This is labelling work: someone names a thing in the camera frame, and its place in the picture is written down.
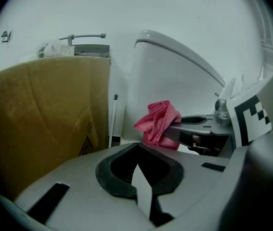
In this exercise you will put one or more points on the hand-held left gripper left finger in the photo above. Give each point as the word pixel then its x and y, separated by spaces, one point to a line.
pixel 83 177

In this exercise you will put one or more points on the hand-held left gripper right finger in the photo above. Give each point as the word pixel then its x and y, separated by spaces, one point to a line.
pixel 194 177

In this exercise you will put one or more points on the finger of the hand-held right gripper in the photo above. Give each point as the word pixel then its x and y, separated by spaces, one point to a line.
pixel 196 119
pixel 194 129

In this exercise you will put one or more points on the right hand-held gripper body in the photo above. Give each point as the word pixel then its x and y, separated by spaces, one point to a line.
pixel 249 121

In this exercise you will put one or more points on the pink cloth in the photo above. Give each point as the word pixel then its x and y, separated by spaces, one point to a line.
pixel 158 121

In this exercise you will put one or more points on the white toilet with tank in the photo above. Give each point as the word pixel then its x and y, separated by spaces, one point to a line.
pixel 165 76

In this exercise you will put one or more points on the white pole black cap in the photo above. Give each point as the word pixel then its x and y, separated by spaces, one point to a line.
pixel 113 119

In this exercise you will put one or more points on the large cardboard box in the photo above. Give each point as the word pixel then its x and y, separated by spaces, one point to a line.
pixel 42 109

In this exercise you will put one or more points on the grey plastic tray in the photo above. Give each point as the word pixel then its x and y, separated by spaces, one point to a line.
pixel 91 50

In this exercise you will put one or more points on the plastic-wrapped white tube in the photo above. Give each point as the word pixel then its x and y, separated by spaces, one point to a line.
pixel 54 48

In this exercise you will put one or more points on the black wall bracket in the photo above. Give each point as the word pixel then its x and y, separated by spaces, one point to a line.
pixel 6 36

